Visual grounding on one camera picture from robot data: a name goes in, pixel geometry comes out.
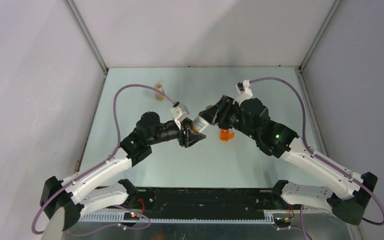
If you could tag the white pill bottle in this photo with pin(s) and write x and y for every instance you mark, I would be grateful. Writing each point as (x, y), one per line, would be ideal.
(199, 124)

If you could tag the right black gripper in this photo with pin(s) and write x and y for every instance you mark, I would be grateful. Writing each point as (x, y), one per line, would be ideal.
(217, 114)

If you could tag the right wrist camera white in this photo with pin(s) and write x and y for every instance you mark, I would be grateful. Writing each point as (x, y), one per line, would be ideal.
(244, 91)

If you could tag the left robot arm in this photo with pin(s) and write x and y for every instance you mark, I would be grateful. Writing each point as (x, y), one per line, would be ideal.
(79, 194)

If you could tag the orange pill organizer box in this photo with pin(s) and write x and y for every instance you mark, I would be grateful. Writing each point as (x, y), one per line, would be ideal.
(226, 135)

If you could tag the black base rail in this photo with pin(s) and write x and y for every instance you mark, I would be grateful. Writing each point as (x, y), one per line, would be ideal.
(208, 204)

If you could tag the amber glass pill bottle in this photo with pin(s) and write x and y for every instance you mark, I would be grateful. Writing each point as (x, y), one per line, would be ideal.
(160, 94)

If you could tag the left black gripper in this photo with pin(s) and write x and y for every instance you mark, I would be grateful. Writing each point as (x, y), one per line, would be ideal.
(189, 138)

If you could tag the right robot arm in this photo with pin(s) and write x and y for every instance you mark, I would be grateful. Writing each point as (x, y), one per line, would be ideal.
(346, 193)

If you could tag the circuit board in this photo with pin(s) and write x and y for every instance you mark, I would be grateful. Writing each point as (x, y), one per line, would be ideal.
(283, 222)
(131, 216)

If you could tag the left circuit board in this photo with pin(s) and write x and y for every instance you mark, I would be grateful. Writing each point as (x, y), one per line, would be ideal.
(131, 216)

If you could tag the right circuit board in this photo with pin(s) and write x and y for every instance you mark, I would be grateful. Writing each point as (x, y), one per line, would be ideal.
(283, 222)

